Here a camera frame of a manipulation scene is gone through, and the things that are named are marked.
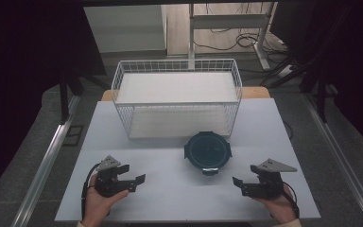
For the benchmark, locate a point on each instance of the white desk frame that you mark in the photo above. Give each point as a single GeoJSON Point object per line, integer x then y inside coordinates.
{"type": "Point", "coordinates": [230, 21]}

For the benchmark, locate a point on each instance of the dark floor grate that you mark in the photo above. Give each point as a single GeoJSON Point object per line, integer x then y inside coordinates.
{"type": "Point", "coordinates": [73, 135]}

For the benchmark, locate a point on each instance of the black stand legs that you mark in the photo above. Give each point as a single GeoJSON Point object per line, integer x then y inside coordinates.
{"type": "Point", "coordinates": [321, 101]}
{"type": "Point", "coordinates": [64, 101]}

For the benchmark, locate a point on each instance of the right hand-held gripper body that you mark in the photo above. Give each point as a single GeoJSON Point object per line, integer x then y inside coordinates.
{"type": "Point", "coordinates": [269, 187]}

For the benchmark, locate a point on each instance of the wooden table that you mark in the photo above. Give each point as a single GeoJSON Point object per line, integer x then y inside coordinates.
{"type": "Point", "coordinates": [255, 92]}

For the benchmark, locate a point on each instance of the black curtain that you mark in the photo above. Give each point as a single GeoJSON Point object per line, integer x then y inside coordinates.
{"type": "Point", "coordinates": [353, 63]}
{"type": "Point", "coordinates": [22, 63]}

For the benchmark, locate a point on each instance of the person's right hand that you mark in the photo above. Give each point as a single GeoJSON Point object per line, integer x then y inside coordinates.
{"type": "Point", "coordinates": [280, 208]}

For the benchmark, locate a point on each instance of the metal floor rail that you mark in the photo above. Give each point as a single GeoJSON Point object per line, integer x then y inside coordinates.
{"type": "Point", "coordinates": [343, 160]}
{"type": "Point", "coordinates": [48, 160]}

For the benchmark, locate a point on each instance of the person's left hand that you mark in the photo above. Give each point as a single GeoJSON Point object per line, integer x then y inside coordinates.
{"type": "Point", "coordinates": [96, 206]}

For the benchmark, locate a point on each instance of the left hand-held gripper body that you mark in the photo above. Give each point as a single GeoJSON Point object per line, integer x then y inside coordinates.
{"type": "Point", "coordinates": [107, 186]}

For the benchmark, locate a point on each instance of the white power strip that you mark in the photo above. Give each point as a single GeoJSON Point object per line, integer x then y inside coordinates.
{"type": "Point", "coordinates": [285, 71]}

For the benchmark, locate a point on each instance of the round dark lidded container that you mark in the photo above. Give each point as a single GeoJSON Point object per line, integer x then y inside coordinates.
{"type": "Point", "coordinates": [208, 151]}

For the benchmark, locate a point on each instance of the white wall panel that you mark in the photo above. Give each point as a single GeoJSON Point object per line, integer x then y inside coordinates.
{"type": "Point", "coordinates": [124, 28]}

